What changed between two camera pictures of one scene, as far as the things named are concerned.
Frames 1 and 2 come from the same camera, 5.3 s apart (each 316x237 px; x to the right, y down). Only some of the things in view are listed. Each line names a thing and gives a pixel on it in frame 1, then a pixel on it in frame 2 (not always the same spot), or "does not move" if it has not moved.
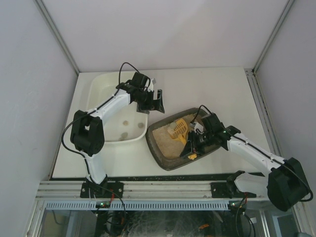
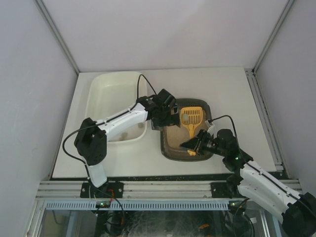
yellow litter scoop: x=178 y=130 → x=195 y=117
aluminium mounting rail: x=135 y=189 does not move
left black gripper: x=151 y=101 → x=164 y=118
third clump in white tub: x=124 y=135 does not move
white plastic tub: x=129 y=124 does not move
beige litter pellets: x=168 y=145 → x=176 y=135
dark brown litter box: x=170 y=164 → x=172 y=136
